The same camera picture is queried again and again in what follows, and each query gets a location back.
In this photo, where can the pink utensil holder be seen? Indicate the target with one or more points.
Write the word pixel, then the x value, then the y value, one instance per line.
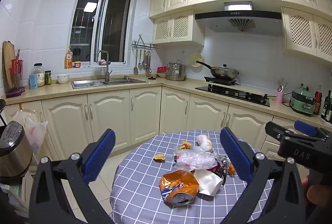
pixel 282 89

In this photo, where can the silver rice cooker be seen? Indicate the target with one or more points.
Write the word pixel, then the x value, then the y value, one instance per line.
pixel 16 152

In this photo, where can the steel wok with handle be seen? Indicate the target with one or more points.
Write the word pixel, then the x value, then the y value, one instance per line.
pixel 221 72

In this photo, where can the red container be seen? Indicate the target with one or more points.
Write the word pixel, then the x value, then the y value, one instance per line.
pixel 162 69

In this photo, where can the kitchen window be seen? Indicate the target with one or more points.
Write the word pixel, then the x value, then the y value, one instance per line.
pixel 99 31

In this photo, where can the stainless steel sink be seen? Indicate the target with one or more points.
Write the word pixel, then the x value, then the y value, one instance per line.
pixel 101 82

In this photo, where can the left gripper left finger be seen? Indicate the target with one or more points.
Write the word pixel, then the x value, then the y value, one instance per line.
pixel 48 200

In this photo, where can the red knife rack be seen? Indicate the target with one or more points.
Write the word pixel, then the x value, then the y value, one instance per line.
pixel 16 75

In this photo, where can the orange seasoning packet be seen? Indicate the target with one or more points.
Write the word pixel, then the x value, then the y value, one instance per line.
pixel 69 59

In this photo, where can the crushed orange soda can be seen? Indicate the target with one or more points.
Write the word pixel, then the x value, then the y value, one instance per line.
pixel 178 188

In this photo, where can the grey checkered tablecloth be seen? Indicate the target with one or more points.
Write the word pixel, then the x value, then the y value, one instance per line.
pixel 136 197

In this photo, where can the teal carton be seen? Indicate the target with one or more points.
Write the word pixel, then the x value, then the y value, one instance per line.
pixel 33 82

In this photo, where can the black gas stove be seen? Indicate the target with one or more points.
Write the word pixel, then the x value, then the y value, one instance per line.
pixel 225 88

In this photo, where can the green electric cooker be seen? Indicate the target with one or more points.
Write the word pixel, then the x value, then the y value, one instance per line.
pixel 302 101

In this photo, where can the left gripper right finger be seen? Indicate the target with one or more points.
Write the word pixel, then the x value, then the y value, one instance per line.
pixel 285 203

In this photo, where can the cream lower cabinets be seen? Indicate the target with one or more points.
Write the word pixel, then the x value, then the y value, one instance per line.
pixel 75 119

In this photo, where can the person right hand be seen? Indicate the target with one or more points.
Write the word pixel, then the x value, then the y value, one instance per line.
pixel 318 195

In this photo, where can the dark soy sauce bottle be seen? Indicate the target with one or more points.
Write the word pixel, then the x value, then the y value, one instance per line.
pixel 318 100

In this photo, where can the white ceramic bowl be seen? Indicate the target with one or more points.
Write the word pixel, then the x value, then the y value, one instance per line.
pixel 63 78

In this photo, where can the small orange fruit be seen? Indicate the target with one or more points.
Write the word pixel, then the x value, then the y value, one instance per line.
pixel 231 169

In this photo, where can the black range hood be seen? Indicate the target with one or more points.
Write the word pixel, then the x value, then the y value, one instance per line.
pixel 240 17

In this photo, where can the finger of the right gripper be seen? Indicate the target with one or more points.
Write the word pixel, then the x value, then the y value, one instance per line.
pixel 277 132
pixel 311 131

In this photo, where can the white paper napkin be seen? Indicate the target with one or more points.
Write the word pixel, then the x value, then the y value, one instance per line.
pixel 209 183

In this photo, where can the pink white plastic bag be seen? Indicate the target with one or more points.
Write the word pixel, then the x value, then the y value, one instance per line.
pixel 191 160

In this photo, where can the white orange plastic bag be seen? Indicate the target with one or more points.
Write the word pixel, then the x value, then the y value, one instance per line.
pixel 204 143

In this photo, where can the hanging plastic bag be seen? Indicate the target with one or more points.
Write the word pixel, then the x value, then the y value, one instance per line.
pixel 35 131

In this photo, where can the dark green glass bottle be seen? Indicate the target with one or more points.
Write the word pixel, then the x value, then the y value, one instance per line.
pixel 326 112

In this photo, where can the yellow pink snack wrapper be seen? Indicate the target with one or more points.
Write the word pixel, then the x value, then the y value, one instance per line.
pixel 185 145

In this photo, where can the large plastic jar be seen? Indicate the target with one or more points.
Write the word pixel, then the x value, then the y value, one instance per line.
pixel 39 71

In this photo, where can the stainless steel stockpot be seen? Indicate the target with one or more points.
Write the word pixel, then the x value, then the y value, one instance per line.
pixel 176 71

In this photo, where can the black foil wrapper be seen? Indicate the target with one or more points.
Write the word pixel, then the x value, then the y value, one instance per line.
pixel 221 170

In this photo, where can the wooden cutting board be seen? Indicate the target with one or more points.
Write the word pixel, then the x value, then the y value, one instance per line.
pixel 8 56

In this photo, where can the hanging utensil rail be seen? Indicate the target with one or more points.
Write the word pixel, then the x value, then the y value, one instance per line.
pixel 143 56

